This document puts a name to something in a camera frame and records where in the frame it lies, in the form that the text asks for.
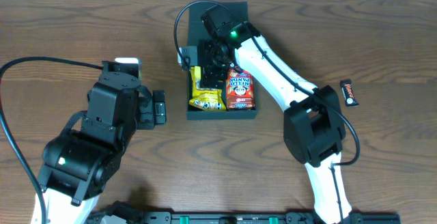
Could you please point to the black Mars chocolate bar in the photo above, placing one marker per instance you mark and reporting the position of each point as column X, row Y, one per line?
column 346, row 87

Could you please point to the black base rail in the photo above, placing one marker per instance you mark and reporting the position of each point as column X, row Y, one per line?
column 121, row 213

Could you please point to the yellow Hacks candy bag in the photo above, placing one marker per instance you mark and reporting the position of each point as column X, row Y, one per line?
column 206, row 99

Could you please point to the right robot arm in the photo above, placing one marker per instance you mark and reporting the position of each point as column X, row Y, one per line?
column 314, row 126

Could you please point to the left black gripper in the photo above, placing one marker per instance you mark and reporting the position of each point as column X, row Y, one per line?
column 158, row 108

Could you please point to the black gift box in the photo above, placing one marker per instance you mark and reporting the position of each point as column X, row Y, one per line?
column 196, row 32

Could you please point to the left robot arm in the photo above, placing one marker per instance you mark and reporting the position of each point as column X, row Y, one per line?
column 79, row 162

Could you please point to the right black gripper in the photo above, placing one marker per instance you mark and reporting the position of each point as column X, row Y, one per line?
column 212, row 72

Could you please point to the red Hello Panda box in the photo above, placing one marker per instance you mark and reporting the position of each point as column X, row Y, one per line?
column 239, row 90

